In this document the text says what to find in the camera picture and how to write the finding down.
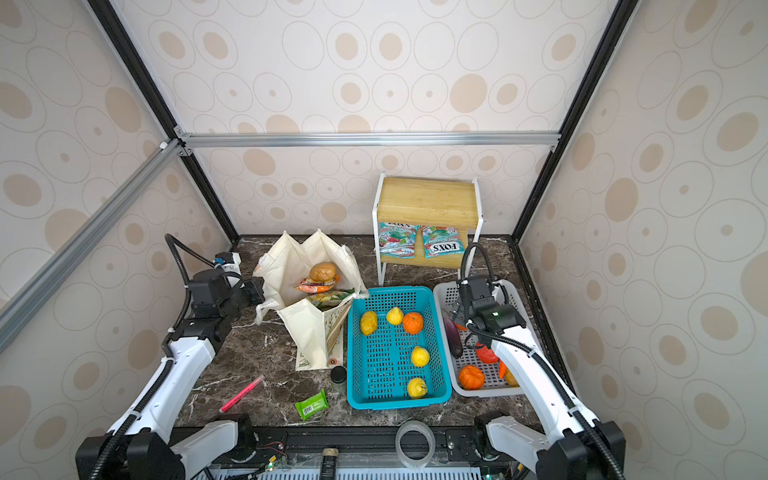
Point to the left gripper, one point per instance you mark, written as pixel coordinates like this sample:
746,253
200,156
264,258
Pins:
256,288

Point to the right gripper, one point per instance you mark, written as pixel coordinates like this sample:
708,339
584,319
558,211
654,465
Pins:
465,316

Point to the red candy bag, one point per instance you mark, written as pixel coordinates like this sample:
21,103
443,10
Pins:
310,286

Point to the cream canvas grocery bag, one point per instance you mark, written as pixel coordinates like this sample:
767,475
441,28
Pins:
315,333

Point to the potato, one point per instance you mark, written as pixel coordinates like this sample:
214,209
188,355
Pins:
323,272

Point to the green spring tea candy bag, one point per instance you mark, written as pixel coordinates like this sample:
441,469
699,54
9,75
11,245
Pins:
330,299

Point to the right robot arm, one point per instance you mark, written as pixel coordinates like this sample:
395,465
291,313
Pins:
575,444

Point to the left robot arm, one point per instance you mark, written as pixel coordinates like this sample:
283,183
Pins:
139,444

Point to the teal Fox's candy bag right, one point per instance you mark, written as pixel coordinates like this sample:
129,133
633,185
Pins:
441,241

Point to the teal candy bag left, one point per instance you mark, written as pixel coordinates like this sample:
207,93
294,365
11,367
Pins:
397,239

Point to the red tomato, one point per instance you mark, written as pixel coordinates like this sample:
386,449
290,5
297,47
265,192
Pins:
486,355

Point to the white plastic basket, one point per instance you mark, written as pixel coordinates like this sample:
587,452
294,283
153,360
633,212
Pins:
446,297

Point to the yellow mango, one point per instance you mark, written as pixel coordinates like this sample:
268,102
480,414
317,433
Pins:
510,379

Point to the orange tangerine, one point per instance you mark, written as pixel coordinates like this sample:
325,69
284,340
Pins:
413,323

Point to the yellow lemon middle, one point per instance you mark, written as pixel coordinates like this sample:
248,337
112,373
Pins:
420,357

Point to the yellow lemon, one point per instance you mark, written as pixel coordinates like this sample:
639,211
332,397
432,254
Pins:
417,388
420,357

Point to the small yellow fruit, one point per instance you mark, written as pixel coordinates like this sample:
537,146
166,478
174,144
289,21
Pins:
395,316

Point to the teal plastic basket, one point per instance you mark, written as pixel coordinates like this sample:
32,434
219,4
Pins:
379,366

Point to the yellow lemon front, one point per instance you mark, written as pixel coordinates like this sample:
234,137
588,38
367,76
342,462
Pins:
417,388

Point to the white wooden two-tier shelf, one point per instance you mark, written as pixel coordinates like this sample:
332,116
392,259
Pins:
432,202

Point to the pink marker pen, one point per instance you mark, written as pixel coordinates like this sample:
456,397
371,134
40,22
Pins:
241,394

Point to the yellow starfruit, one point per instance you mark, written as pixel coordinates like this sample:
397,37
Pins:
368,323

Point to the clear tape roll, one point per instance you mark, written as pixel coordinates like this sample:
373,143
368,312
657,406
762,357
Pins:
415,445

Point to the dark small jar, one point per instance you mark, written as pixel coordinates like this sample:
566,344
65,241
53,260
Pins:
338,379

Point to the green wipes packet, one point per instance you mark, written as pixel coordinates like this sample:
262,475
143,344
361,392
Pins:
312,405

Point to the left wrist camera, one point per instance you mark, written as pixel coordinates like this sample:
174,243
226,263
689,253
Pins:
229,261

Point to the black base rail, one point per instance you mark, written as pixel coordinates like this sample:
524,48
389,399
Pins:
357,452

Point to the aluminium frame bar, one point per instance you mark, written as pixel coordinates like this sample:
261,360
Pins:
21,309

